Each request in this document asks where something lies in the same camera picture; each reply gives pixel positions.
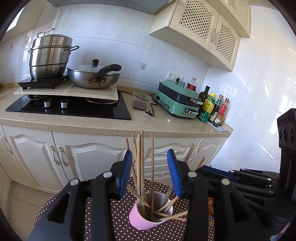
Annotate clear plastic food container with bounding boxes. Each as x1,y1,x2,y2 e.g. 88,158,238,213
133,91,153,110

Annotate brown polka dot tablecloth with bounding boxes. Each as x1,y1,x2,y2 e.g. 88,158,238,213
33,178,214,241

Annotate black induction cooker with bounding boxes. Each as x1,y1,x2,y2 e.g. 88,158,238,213
18,74,70,90

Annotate dark soy sauce bottle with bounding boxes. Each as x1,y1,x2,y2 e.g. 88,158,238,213
208,94,224,123

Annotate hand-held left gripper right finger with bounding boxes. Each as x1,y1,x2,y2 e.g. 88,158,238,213
167,149,271,241

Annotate beige stone countertop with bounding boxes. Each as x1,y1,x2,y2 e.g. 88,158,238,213
0,83,233,139

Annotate dark olive oil bottle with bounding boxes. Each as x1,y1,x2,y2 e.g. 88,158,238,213
198,86,211,112

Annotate wide lattice door wall cabinet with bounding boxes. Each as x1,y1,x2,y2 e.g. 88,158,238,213
149,0,241,71

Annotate single wooden chopstick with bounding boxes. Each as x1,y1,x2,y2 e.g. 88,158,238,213
159,157,206,212

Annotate white paper sheet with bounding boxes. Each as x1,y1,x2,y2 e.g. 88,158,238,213
207,120,229,132

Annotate red label sauce bottle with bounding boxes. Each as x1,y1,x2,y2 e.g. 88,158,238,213
217,98,231,126

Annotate steel wok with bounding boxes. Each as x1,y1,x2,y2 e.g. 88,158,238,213
67,64,122,89

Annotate pink cup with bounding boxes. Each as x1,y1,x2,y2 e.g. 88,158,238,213
128,191,174,230

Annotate green electric grill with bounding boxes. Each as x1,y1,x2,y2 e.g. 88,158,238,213
154,79,204,119

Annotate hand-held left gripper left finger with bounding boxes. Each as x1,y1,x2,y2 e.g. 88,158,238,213
28,150,133,241

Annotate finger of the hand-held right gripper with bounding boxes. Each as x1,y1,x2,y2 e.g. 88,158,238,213
195,167,269,197
203,165,280,183

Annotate green bottle yellow cap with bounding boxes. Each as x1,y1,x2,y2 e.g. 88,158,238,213
198,93,216,123

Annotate glass wok lid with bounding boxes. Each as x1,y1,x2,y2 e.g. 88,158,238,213
67,59,122,75

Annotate black power cord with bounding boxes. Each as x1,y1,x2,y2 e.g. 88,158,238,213
144,101,158,116

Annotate stainless steel steamer pot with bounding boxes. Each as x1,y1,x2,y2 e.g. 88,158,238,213
28,28,80,79

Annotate cola bottle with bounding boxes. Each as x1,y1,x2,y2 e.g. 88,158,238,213
186,77,198,92

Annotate beige stone slab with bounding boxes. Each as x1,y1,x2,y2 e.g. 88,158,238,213
13,80,119,101

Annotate white wall socket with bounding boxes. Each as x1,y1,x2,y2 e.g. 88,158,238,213
168,71,184,81

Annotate black glass gas hob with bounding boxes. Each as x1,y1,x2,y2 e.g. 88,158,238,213
5,89,132,120

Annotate group of wooden chopsticks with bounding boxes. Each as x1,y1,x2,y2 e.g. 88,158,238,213
125,130,192,223

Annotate cream wall cabinets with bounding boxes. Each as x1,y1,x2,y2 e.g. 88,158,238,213
218,0,252,38

